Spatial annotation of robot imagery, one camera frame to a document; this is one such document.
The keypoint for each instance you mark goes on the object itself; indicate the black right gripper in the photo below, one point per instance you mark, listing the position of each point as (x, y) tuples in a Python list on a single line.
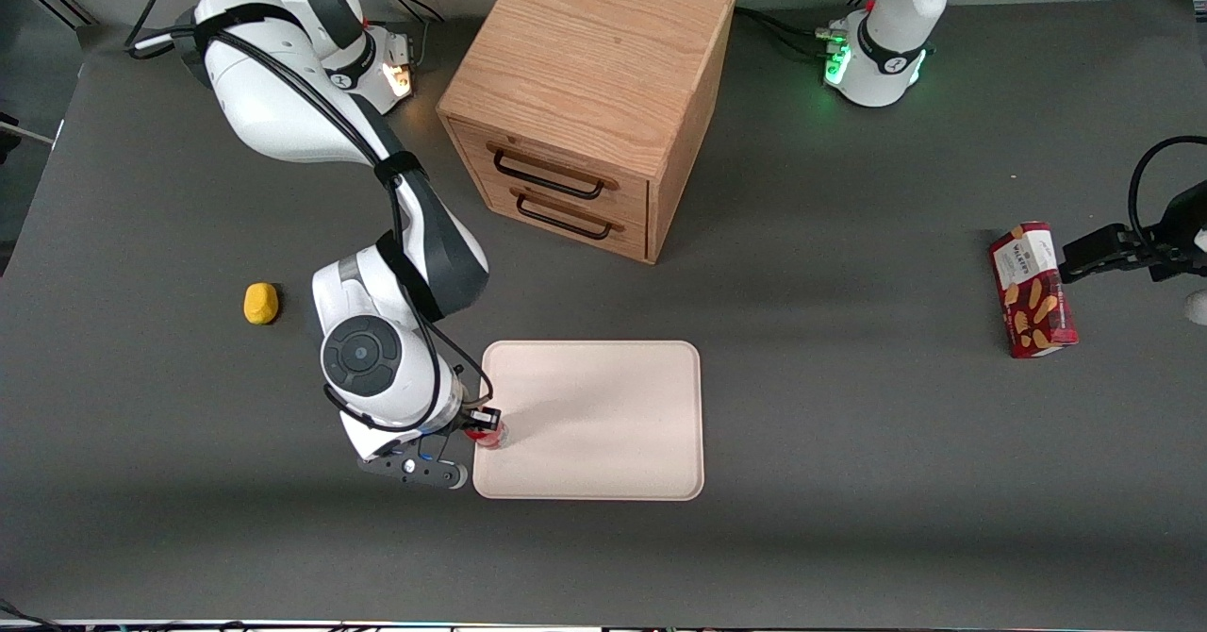
[(461, 422)]

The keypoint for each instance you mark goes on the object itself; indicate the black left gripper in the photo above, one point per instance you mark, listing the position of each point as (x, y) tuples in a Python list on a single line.
[(1162, 243)]

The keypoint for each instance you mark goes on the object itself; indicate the red coke bottle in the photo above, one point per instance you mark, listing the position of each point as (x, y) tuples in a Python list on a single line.
[(491, 440)]

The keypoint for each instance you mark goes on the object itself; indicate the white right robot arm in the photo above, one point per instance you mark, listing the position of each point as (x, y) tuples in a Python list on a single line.
[(273, 104)]

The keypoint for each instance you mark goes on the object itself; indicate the cream rectangular tray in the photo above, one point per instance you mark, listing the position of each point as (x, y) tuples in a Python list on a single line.
[(603, 420)]

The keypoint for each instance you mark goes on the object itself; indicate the red cookie box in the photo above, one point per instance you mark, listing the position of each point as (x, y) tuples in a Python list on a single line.
[(1033, 302)]

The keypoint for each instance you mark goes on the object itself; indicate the yellow lemon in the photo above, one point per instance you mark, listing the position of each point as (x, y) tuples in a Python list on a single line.
[(261, 303)]

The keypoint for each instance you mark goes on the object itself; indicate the dark grey table mat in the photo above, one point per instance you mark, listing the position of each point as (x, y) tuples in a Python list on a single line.
[(849, 481)]

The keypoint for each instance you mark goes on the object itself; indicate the wooden two-drawer cabinet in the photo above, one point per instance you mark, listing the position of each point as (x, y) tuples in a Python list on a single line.
[(585, 47)]

